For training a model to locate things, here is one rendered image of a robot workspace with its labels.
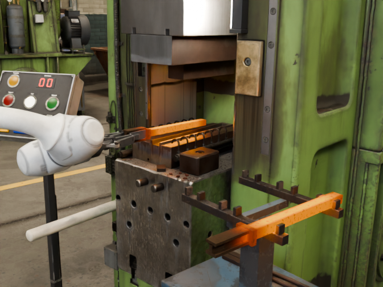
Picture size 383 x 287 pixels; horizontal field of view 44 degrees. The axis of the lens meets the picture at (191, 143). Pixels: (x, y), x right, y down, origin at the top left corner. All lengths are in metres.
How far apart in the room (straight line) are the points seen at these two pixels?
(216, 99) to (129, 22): 0.58
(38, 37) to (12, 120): 5.39
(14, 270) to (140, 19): 1.81
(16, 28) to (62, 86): 4.50
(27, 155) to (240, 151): 0.69
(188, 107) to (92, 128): 0.91
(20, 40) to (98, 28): 4.58
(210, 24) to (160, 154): 0.47
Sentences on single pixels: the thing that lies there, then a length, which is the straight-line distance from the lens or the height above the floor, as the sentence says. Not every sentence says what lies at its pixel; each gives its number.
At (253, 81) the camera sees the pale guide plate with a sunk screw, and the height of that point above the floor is 1.23.
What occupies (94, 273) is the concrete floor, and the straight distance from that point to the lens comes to 2.84.
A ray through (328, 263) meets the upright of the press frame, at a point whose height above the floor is 0.48.
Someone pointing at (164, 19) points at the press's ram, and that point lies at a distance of 1.57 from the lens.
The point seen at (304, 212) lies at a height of 1.01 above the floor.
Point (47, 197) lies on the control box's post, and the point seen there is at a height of 0.66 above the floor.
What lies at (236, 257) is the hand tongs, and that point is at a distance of 1.40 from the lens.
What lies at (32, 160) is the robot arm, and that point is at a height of 1.05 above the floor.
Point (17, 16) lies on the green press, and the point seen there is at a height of 1.41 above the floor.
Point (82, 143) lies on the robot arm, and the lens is 1.19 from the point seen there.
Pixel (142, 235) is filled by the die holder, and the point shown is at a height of 0.65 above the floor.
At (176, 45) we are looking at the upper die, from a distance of 1.57.
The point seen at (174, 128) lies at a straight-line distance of 1.69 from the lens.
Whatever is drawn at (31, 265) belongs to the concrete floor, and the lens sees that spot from 3.01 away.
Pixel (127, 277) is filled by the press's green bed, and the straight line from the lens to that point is 1.91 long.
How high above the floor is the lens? 1.42
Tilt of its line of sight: 15 degrees down
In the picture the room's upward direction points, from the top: 1 degrees clockwise
